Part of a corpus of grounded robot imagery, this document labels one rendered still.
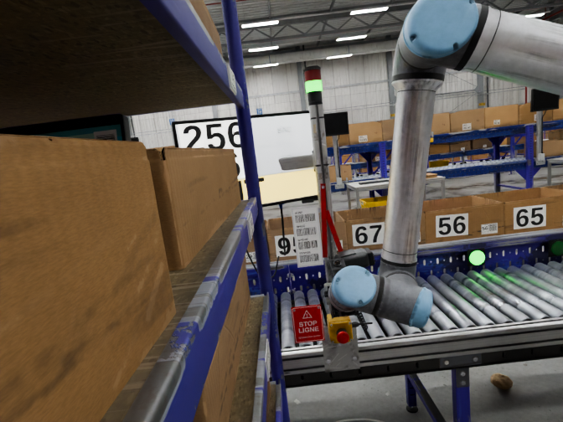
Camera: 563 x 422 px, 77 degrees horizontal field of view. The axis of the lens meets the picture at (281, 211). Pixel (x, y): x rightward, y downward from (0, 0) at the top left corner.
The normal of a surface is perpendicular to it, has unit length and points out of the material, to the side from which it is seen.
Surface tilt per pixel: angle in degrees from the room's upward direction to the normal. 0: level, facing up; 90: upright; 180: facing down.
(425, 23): 87
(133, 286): 91
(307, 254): 90
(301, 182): 86
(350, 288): 58
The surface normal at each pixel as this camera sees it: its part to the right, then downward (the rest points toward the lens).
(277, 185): 0.34, 0.05
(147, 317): 1.00, -0.09
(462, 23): -0.31, 0.15
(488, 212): 0.02, 0.17
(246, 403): -0.11, -0.98
